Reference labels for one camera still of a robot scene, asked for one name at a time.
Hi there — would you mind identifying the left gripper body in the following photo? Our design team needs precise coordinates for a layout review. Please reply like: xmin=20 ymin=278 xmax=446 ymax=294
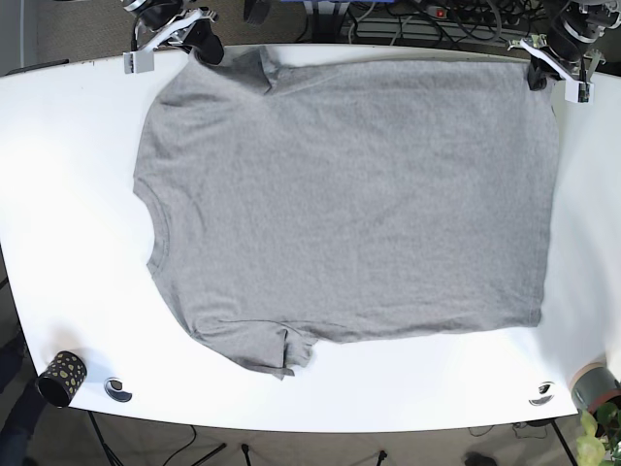
xmin=509 ymin=0 xmax=620 ymax=82

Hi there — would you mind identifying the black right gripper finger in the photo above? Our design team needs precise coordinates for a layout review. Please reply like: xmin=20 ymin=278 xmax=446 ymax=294
xmin=123 ymin=49 xmax=154 ymax=74
xmin=186 ymin=19 xmax=224 ymax=64

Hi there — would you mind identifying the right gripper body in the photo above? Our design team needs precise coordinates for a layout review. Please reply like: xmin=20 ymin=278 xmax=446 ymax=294
xmin=121 ymin=0 xmax=218 ymax=51

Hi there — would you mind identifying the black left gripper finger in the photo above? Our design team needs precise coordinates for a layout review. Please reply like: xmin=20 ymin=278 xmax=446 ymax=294
xmin=527 ymin=55 xmax=553 ymax=91
xmin=565 ymin=80 xmax=594 ymax=104

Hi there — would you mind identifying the grey T-shirt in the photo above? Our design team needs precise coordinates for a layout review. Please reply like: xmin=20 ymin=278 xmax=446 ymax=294
xmin=134 ymin=49 xmax=559 ymax=378

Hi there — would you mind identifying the grey plant pot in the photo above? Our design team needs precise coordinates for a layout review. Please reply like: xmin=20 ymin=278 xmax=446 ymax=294
xmin=571 ymin=363 xmax=620 ymax=415

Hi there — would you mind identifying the right silver table grommet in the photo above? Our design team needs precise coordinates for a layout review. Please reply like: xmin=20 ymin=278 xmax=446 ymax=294
xmin=528 ymin=381 xmax=556 ymax=407

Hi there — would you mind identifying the silver table grommet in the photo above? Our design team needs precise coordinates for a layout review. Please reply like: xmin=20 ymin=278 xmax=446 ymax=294
xmin=528 ymin=381 xmax=556 ymax=407
xmin=104 ymin=378 xmax=133 ymax=403

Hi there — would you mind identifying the black gold spotted cup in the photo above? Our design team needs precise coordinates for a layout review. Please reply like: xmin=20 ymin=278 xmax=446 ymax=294
xmin=36 ymin=350 xmax=87 ymax=408

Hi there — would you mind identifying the left silver table grommet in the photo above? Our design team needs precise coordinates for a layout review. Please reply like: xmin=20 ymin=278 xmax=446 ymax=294
xmin=104 ymin=378 xmax=133 ymax=403

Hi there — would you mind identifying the green potted plant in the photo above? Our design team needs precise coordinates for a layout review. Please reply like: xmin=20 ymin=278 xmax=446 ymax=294
xmin=576 ymin=402 xmax=620 ymax=466

